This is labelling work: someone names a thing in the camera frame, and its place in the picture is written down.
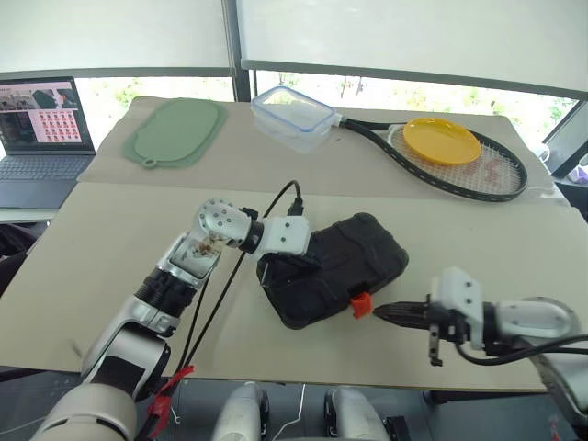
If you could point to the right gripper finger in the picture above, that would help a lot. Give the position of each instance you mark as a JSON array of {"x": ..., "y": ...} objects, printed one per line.
[
  {"x": 409, "y": 320},
  {"x": 409, "y": 308}
]

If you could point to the black plastic tool case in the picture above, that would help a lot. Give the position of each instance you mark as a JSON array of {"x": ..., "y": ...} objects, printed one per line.
[{"x": 358, "y": 257}]

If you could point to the white mug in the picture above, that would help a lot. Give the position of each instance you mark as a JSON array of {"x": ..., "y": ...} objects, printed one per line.
[{"x": 543, "y": 152}]

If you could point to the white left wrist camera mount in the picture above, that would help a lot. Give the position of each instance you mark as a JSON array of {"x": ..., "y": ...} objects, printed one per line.
[{"x": 285, "y": 234}]

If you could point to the green silicone mat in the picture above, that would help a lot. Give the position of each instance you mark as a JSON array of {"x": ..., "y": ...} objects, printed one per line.
[{"x": 179, "y": 133}]

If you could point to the small purple item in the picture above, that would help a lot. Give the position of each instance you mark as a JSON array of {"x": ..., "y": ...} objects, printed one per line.
[{"x": 581, "y": 174}]

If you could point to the red tape wrap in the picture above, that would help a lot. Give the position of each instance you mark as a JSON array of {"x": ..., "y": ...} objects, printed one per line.
[{"x": 163, "y": 404}]

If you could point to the white roller blind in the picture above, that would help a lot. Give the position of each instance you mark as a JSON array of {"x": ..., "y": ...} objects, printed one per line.
[
  {"x": 413, "y": 32},
  {"x": 115, "y": 32}
]

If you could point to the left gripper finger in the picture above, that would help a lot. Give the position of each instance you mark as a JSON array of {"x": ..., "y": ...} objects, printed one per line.
[{"x": 308, "y": 263}]

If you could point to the beige cardboard sheet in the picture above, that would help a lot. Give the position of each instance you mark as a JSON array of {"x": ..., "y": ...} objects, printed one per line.
[
  {"x": 257, "y": 170},
  {"x": 138, "y": 229}
]

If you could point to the grey laptop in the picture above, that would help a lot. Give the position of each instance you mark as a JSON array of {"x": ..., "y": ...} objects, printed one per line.
[{"x": 41, "y": 115}]

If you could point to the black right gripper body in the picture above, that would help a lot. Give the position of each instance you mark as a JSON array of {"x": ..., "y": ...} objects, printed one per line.
[{"x": 448, "y": 326}]

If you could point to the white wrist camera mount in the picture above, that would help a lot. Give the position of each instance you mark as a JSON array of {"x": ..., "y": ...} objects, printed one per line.
[
  {"x": 459, "y": 289},
  {"x": 285, "y": 234}
]

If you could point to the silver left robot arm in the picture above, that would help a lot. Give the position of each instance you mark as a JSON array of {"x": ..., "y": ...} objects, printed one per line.
[{"x": 133, "y": 340}]

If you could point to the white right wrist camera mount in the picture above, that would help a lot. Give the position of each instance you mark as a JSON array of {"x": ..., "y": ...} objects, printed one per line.
[{"x": 459, "y": 289}]

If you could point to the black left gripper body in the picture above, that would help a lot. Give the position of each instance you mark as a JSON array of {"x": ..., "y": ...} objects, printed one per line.
[{"x": 273, "y": 264}]

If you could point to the grey rounded shape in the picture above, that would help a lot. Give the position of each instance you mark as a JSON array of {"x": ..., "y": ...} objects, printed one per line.
[
  {"x": 351, "y": 415},
  {"x": 241, "y": 413}
]

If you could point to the clear container blue lid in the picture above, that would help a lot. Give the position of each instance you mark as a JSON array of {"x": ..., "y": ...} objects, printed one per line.
[{"x": 294, "y": 115}]

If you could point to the yellow plastic plate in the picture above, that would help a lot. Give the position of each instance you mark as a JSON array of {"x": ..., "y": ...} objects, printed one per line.
[{"x": 441, "y": 140}]

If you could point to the black tennis racket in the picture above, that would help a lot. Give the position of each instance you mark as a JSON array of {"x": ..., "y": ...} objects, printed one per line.
[{"x": 367, "y": 131}]

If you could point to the dark window frame post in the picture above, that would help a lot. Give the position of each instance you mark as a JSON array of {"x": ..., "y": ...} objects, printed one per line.
[{"x": 238, "y": 46}]

